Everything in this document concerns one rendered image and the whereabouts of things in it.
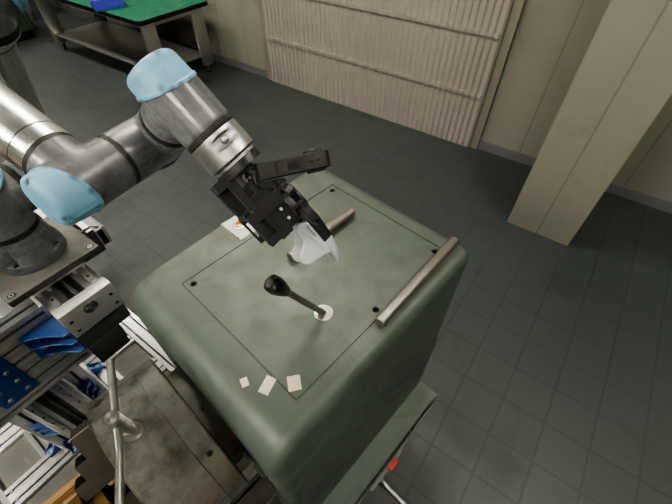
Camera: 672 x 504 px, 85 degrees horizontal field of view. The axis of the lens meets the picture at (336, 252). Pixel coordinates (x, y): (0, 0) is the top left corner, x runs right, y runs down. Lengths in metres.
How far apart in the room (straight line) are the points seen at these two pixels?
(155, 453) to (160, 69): 0.55
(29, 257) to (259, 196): 0.72
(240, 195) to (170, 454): 0.42
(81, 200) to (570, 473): 2.07
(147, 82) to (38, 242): 0.69
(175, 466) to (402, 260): 0.55
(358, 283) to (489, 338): 1.60
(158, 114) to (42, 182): 0.15
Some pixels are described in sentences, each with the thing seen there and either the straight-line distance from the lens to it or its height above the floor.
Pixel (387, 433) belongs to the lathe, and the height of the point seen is 0.54.
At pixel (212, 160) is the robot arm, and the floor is 1.59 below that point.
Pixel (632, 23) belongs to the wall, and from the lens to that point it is 2.40.
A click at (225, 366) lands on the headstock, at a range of 0.69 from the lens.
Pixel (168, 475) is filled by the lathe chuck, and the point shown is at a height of 1.20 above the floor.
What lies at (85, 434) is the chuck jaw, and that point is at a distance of 0.82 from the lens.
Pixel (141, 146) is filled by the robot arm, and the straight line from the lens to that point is 0.58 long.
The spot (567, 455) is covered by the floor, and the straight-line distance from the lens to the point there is 2.18.
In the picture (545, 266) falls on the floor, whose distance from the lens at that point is 2.78.
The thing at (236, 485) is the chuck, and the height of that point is 1.10.
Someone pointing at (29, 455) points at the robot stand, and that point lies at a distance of 2.10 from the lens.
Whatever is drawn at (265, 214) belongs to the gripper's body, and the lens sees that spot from 0.51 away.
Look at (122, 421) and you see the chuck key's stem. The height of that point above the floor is 1.31.
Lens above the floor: 1.86
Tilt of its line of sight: 48 degrees down
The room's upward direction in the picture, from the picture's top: straight up
